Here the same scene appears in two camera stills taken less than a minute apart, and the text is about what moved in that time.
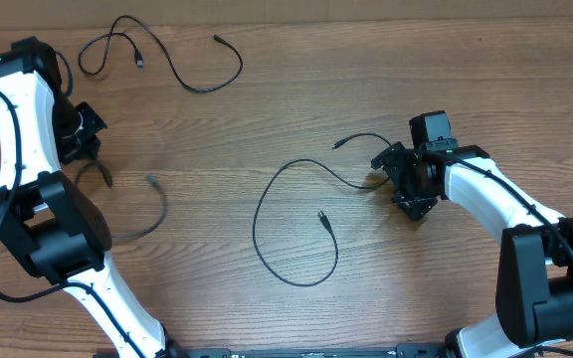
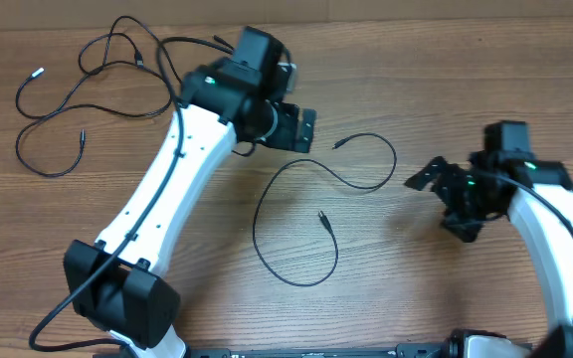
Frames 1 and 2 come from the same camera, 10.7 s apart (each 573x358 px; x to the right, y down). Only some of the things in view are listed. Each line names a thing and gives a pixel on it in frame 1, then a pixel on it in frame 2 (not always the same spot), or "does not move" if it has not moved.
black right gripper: [417, 206] -> [466, 226]
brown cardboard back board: [2, 15] does not move
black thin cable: [109, 182] -> [77, 105]
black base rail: [293, 351] does not move
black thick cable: [321, 215] does not move
